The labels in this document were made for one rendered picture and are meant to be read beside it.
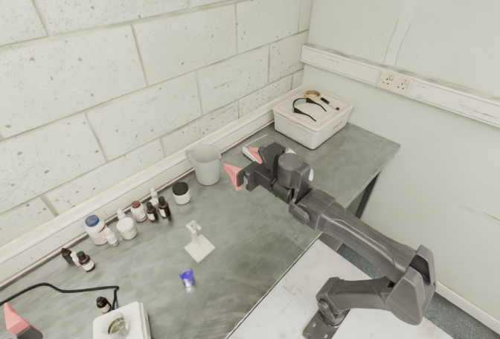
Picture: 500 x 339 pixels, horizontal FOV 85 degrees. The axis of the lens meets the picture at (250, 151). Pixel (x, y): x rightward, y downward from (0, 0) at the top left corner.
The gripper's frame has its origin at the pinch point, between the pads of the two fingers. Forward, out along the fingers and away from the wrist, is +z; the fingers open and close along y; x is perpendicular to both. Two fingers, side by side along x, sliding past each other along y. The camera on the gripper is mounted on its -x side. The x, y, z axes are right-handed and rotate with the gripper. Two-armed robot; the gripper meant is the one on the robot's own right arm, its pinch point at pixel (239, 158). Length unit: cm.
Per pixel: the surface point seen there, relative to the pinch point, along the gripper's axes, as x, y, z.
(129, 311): 31, 42, 2
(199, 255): 39.3, 15.6, 5.8
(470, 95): 3, -95, -37
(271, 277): 40.4, 3.4, -17.3
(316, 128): 26, -61, 11
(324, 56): 5, -95, 32
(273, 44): -5, -70, 48
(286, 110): 26, -65, 33
